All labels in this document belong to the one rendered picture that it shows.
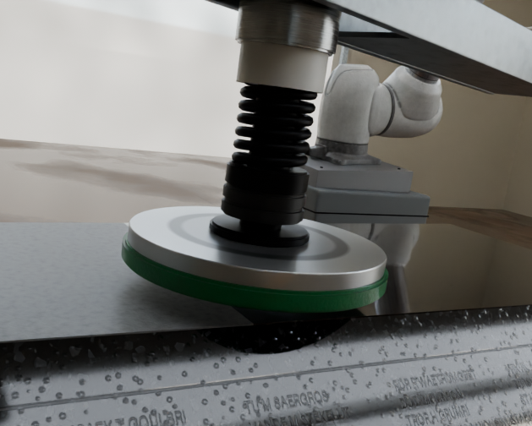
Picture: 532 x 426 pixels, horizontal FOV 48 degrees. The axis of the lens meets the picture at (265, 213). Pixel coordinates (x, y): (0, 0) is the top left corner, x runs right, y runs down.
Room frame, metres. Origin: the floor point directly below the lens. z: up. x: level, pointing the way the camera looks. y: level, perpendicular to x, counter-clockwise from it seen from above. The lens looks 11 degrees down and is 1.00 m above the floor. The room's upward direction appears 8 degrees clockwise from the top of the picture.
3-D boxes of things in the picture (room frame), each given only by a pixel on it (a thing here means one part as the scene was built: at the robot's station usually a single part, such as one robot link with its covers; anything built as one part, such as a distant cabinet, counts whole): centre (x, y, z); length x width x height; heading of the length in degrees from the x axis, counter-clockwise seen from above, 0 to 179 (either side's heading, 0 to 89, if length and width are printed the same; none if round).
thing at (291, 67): (0.49, 0.00, 1.03); 0.07 x 0.07 x 0.04
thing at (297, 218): (0.49, 0.00, 0.91); 0.07 x 0.07 x 0.01
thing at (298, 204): (0.49, 0.00, 0.93); 0.07 x 0.07 x 0.01
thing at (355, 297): (0.49, 0.00, 0.88); 0.22 x 0.22 x 0.04
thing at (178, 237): (0.49, 0.00, 0.89); 0.21 x 0.21 x 0.01
